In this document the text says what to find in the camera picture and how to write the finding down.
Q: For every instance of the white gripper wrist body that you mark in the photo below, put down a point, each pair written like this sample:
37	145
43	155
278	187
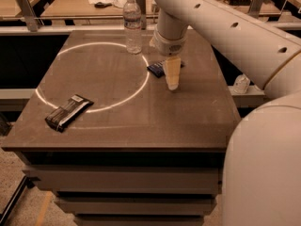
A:
169	45

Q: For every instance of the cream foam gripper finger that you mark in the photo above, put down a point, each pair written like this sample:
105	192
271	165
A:
172	67

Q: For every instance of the blue rxbar blueberry wrapper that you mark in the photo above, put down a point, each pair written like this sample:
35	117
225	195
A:
156	68

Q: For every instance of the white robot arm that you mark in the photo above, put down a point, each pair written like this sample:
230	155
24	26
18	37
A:
261	183

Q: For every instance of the black rxbar chocolate wrapper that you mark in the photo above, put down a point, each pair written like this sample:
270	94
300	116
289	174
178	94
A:
61	117

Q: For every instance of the clear plastic water bottle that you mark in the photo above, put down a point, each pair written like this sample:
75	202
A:
132	27

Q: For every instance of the clear sanitizer bottle left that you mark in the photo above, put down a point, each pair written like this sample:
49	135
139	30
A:
241	84

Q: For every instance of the black computer mouse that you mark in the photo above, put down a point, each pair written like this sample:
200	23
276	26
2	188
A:
102	5

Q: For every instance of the grey drawer cabinet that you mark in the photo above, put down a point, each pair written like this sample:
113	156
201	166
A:
124	188

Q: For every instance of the middle metal bracket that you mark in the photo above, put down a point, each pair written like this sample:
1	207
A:
142	5

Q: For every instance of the left metal bracket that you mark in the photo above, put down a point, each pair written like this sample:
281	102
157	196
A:
30	18

